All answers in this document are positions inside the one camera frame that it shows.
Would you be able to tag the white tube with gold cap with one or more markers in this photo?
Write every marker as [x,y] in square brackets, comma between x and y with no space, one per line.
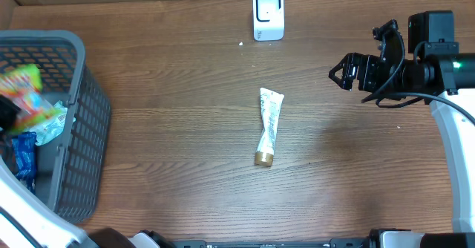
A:
[271,103]

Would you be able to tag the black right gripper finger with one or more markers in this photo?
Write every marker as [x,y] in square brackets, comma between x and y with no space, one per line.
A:
[344,81]
[340,66]

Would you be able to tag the teal wet wipes pack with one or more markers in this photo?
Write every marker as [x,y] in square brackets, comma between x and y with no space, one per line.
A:
[51,128]

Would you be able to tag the Haribo gummy candy bag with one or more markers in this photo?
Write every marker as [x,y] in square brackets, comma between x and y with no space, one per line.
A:
[23,87]

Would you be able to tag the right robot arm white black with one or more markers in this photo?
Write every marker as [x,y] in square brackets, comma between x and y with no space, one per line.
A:
[429,68]

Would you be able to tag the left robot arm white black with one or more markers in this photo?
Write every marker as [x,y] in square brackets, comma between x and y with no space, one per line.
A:
[28,222]

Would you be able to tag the blue snack wrapper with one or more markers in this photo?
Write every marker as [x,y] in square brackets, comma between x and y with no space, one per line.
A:
[24,146]

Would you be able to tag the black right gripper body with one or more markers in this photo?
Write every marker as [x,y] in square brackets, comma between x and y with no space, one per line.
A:
[374,73]

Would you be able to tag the grey plastic basket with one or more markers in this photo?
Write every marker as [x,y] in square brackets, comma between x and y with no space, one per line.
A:
[69,167]

